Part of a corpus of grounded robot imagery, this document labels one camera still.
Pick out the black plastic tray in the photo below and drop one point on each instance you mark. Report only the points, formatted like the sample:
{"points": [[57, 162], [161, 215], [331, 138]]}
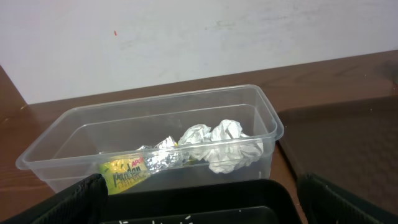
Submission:
{"points": [[255, 201]]}

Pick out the yellow green snack wrapper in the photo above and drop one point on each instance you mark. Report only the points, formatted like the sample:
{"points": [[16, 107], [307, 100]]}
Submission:
{"points": [[122, 174]]}

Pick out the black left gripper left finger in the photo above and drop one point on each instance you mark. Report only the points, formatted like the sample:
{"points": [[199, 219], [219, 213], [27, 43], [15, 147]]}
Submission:
{"points": [[82, 202]]}

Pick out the spilled white rice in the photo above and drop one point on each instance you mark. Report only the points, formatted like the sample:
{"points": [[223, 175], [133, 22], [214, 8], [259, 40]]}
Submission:
{"points": [[175, 219]]}

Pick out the white paper napkin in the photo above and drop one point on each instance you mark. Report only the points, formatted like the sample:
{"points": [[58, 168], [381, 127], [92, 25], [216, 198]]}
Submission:
{"points": [[222, 158]]}

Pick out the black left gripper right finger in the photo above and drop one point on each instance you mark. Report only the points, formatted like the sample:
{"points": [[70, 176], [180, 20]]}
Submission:
{"points": [[326, 203]]}

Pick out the clear plastic bin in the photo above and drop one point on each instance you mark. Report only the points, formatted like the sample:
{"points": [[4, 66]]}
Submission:
{"points": [[82, 138]]}

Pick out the brown serving tray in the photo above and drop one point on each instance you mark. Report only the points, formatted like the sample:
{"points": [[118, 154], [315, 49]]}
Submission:
{"points": [[352, 144]]}

